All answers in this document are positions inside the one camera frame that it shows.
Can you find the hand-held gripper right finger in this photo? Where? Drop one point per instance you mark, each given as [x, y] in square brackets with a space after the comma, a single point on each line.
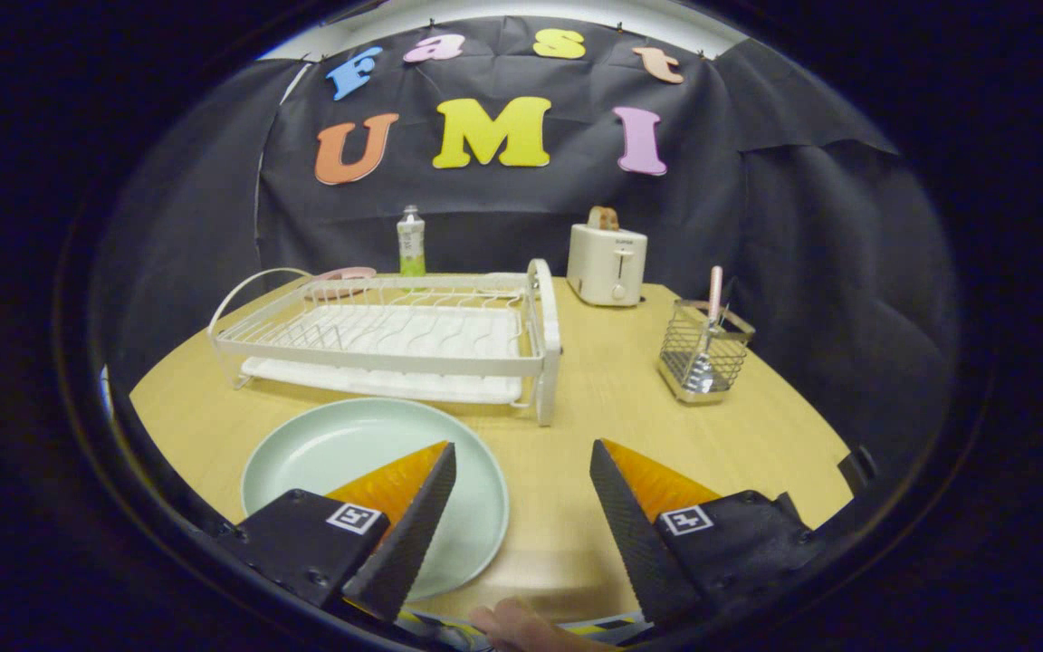
[635, 534]

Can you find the black backdrop cloth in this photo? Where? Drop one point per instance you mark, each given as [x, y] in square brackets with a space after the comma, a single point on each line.
[802, 272]

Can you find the toast slice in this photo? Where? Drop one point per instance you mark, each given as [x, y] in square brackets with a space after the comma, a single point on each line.
[603, 218]

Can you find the green clear bottle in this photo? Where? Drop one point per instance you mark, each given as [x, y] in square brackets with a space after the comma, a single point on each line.
[411, 244]

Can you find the cream white toaster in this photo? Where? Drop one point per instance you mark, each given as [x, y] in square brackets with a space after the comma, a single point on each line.
[605, 267]

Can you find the small pink plate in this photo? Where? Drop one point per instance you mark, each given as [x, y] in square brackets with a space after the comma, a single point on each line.
[345, 272]

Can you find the white dish rack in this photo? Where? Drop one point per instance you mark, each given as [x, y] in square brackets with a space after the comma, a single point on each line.
[395, 362]

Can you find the light green plate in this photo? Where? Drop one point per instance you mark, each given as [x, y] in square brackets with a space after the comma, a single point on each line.
[331, 453]

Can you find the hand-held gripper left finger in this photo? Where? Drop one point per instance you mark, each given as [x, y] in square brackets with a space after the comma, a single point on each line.
[404, 543]

